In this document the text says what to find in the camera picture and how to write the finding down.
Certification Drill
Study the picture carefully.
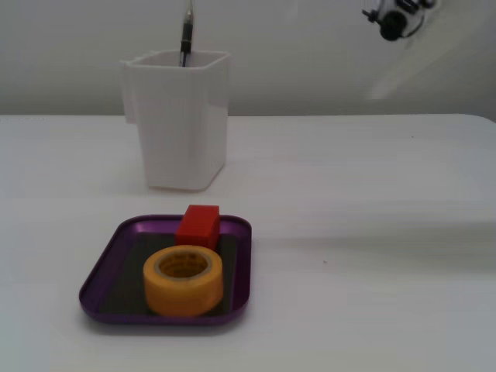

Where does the black tray mat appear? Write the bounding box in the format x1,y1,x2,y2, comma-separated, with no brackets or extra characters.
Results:
101,232,239,317

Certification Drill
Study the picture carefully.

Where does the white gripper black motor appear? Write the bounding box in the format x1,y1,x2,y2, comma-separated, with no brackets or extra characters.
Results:
362,0,443,101

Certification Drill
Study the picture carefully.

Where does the red cube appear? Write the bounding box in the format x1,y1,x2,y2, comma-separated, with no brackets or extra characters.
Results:
174,204,222,251

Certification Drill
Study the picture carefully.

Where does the yellow masking tape roll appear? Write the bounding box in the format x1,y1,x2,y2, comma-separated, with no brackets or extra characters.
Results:
143,244,226,319

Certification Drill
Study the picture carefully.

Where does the purple metal tray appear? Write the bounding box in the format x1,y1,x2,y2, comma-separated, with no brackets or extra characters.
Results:
78,214,254,326

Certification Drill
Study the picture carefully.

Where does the white plastic box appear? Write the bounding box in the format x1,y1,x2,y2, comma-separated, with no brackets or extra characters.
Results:
119,49,233,193

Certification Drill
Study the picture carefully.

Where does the black clear ballpoint pen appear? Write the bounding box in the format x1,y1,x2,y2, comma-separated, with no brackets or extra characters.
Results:
179,0,195,68

